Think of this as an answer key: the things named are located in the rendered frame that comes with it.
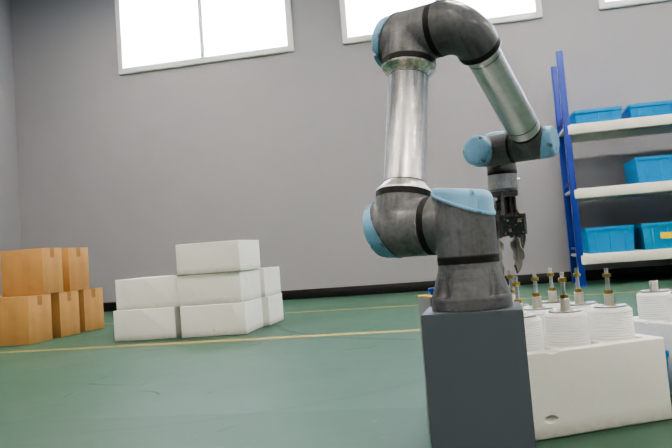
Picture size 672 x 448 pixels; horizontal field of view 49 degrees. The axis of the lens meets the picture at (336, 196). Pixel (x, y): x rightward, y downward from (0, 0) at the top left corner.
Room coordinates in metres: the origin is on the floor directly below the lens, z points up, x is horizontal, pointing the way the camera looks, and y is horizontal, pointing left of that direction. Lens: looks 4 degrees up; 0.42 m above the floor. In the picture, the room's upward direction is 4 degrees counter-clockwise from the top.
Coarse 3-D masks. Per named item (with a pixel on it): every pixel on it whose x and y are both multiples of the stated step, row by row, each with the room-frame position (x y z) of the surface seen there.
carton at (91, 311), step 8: (96, 288) 5.40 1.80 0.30; (80, 296) 5.25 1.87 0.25; (88, 296) 5.30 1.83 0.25; (96, 296) 5.39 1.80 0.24; (80, 304) 5.25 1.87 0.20; (88, 304) 5.29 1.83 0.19; (96, 304) 5.39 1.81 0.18; (80, 312) 5.25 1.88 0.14; (88, 312) 5.29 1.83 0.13; (96, 312) 5.38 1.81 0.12; (80, 320) 5.25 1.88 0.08; (88, 320) 5.28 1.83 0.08; (96, 320) 5.38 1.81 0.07; (80, 328) 5.25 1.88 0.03; (88, 328) 5.28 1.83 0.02; (96, 328) 5.37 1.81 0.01
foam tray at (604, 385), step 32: (544, 352) 1.58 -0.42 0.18; (576, 352) 1.60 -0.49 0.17; (608, 352) 1.62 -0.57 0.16; (640, 352) 1.64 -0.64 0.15; (544, 384) 1.57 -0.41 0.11; (576, 384) 1.60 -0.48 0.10; (608, 384) 1.62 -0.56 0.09; (640, 384) 1.64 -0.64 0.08; (544, 416) 1.57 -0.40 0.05; (576, 416) 1.59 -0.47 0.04; (608, 416) 1.62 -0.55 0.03; (640, 416) 1.64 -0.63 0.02
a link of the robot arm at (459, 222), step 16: (432, 192) 1.40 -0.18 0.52; (448, 192) 1.35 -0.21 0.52; (464, 192) 1.35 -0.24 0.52; (480, 192) 1.35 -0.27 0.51; (432, 208) 1.38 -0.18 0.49; (448, 208) 1.36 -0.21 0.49; (464, 208) 1.34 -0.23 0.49; (480, 208) 1.35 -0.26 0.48; (416, 224) 1.40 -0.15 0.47; (432, 224) 1.38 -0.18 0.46; (448, 224) 1.36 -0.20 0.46; (464, 224) 1.34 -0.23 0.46; (480, 224) 1.35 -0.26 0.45; (432, 240) 1.39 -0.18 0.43; (448, 240) 1.36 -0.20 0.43; (464, 240) 1.34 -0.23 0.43; (480, 240) 1.35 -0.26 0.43; (496, 240) 1.37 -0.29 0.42; (448, 256) 1.36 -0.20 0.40; (464, 256) 1.35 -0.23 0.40
